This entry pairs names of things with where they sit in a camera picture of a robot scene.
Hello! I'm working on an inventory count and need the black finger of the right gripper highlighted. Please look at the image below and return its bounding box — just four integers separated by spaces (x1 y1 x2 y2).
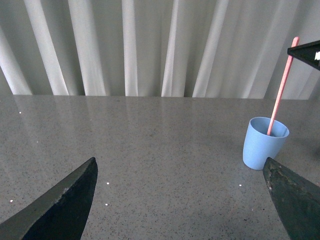
287 40 320 70

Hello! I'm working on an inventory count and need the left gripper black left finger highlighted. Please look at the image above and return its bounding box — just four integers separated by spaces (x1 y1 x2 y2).
0 157 98 240

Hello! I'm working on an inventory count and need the pink chopstick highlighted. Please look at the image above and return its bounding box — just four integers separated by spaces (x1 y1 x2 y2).
266 36 300 136

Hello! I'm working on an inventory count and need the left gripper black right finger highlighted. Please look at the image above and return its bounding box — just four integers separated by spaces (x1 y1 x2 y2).
262 157 320 240

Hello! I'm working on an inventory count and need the light blue plastic cup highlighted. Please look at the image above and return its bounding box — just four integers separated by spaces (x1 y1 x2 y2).
242 117 290 170

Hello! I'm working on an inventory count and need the white pleated curtain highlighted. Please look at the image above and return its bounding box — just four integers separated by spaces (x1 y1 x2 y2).
0 0 320 99

